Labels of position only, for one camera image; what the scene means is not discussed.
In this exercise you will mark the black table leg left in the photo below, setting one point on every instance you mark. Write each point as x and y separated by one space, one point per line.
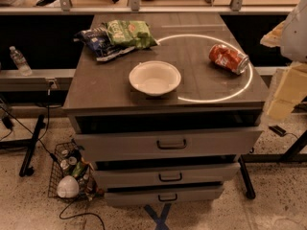
29 144

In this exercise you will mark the black power adapter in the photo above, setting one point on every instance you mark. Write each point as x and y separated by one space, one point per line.
278 130

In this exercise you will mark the white bowl in basket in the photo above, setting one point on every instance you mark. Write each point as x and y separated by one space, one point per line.
68 187

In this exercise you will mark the green chip bag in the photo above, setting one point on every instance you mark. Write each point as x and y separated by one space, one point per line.
130 33

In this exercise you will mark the black table leg right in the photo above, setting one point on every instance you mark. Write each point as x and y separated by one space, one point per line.
291 155

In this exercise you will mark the clear water bottle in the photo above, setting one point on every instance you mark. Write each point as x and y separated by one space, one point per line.
20 62

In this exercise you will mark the blue chip bag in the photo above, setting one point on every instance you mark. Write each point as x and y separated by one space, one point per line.
98 42

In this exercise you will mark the orange soda can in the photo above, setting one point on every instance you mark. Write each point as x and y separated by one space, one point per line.
229 59

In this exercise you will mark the black table leg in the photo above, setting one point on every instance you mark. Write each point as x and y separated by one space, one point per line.
29 144
291 155

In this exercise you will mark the middle drawer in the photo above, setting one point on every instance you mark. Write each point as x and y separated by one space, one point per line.
165 176

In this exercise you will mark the bottom drawer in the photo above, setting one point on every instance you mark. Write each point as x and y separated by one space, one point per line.
164 195

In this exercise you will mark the black wire basket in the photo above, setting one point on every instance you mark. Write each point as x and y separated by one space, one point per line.
70 162

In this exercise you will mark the top drawer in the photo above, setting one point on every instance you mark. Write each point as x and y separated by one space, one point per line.
167 144

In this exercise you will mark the drawer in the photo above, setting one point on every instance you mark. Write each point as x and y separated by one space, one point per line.
167 144
165 176
164 195

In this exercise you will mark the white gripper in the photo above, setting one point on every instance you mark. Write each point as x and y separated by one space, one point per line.
295 35

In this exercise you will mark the grey drawer cabinet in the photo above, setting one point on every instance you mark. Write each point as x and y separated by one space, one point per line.
166 124

